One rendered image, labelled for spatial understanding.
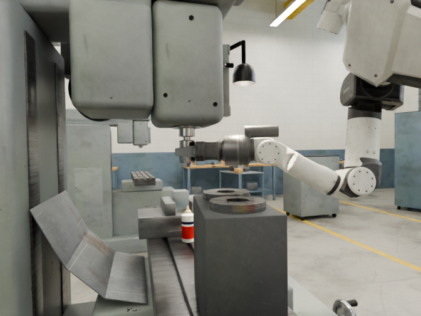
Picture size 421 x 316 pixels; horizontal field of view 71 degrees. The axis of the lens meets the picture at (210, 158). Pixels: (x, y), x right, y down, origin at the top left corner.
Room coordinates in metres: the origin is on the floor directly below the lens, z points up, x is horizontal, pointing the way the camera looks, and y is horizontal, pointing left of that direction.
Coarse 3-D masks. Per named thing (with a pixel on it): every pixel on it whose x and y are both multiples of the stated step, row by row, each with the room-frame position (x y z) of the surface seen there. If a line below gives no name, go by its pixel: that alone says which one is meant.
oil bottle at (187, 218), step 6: (186, 210) 0.90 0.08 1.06; (186, 216) 0.88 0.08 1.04; (192, 216) 0.89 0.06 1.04; (186, 222) 0.88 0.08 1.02; (192, 222) 0.89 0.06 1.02; (186, 228) 0.88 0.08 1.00; (192, 228) 0.89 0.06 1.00; (186, 234) 0.88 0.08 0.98; (192, 234) 0.89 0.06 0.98; (186, 240) 0.88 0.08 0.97; (192, 240) 0.89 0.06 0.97
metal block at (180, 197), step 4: (172, 192) 1.02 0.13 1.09; (176, 192) 1.00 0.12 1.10; (180, 192) 1.00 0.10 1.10; (184, 192) 1.01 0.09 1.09; (188, 192) 1.01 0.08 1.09; (172, 196) 1.03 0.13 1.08; (176, 196) 1.00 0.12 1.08; (180, 196) 1.00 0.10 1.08; (184, 196) 1.01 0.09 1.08; (188, 196) 1.01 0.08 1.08; (176, 200) 1.00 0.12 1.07; (180, 200) 1.00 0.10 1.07; (184, 200) 1.01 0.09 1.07; (188, 200) 1.01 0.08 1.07; (176, 204) 1.00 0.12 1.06; (180, 204) 1.00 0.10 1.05; (184, 204) 1.01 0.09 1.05; (188, 204) 1.01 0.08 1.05; (176, 208) 1.00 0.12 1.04; (180, 208) 1.00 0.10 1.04; (184, 208) 1.01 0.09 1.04
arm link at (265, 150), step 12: (252, 132) 0.82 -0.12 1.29; (264, 132) 0.82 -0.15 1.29; (276, 132) 0.82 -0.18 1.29; (240, 144) 0.81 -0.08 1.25; (252, 144) 0.82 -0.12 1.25; (264, 144) 0.78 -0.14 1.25; (276, 144) 0.78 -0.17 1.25; (240, 156) 0.81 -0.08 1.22; (252, 156) 0.82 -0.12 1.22; (264, 156) 0.78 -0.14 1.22; (276, 156) 0.78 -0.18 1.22
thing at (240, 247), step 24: (216, 192) 0.55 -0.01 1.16; (240, 192) 0.55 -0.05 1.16; (216, 216) 0.41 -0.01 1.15; (240, 216) 0.41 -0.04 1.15; (264, 216) 0.41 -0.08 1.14; (216, 240) 0.40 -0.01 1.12; (240, 240) 0.41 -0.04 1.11; (264, 240) 0.41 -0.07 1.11; (216, 264) 0.40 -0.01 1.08; (240, 264) 0.41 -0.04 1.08; (264, 264) 0.41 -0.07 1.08; (216, 288) 0.40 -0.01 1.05; (240, 288) 0.41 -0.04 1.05; (264, 288) 0.41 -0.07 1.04; (216, 312) 0.40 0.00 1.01; (240, 312) 0.41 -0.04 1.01; (264, 312) 0.41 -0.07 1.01
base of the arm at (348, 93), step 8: (344, 80) 0.91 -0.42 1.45; (352, 80) 0.85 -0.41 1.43; (360, 80) 0.83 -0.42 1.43; (344, 88) 0.90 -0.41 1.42; (352, 88) 0.84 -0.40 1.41; (360, 88) 0.83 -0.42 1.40; (368, 88) 0.82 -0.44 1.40; (376, 88) 0.82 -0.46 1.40; (384, 88) 0.82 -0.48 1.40; (392, 88) 0.82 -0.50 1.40; (400, 88) 0.82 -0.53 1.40; (344, 96) 0.90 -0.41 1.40; (352, 96) 0.83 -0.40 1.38; (360, 96) 0.82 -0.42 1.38; (368, 96) 0.82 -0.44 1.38; (376, 96) 0.81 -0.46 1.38; (384, 96) 0.81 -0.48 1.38; (392, 96) 0.82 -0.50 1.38; (400, 96) 0.82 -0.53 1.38; (344, 104) 0.89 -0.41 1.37; (392, 104) 0.84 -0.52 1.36; (400, 104) 0.83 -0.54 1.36
